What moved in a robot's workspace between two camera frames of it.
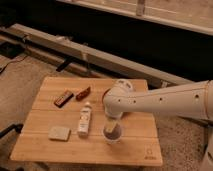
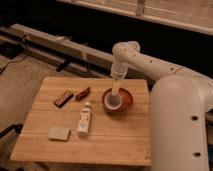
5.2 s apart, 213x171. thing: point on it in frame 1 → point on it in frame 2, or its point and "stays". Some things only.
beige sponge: [59, 133] stays
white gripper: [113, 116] → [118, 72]
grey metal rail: [66, 52] stays
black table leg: [16, 127] stays
